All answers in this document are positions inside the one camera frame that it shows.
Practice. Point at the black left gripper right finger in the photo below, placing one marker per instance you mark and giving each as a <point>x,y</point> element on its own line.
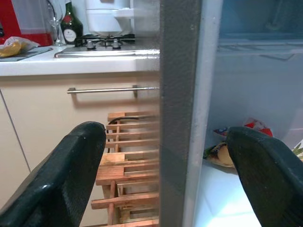
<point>270,177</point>

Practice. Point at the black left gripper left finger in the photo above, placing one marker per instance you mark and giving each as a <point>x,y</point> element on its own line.
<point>59,177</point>

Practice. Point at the dark grey mini fridge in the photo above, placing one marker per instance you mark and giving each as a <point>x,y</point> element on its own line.
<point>180,94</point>

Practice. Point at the green white food packet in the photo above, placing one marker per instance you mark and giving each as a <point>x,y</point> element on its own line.
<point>298,150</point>

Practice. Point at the red white food packet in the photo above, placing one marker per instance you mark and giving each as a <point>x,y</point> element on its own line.
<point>256,125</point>

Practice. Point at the yellow green snack bag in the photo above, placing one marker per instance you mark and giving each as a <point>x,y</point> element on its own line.
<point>220,156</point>

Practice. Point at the blue red food packet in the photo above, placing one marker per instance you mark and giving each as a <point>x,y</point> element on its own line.
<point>221,132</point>

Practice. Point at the wooden wine rack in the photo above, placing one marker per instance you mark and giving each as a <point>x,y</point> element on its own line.
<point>127,165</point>

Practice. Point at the beige kitchen cabinet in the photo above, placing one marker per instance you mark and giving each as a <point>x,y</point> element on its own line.
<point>35,106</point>

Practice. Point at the grey tray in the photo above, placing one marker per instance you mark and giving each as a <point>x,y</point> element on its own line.
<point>35,52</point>

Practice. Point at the steel gas hob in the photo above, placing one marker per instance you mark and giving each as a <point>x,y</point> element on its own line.
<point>106,50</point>

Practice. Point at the clear plastic snack bag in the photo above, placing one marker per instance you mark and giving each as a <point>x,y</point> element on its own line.
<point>11,47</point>

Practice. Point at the dark green glass bottle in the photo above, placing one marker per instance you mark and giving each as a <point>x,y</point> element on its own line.
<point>71,28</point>

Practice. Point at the clear wine glass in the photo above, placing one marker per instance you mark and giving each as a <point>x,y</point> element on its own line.
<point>56,23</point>

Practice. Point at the red kitchen appliance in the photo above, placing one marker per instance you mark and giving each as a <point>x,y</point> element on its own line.
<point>9,21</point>

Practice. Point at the white kitchen appliance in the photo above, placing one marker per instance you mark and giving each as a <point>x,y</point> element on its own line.
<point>101,19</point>

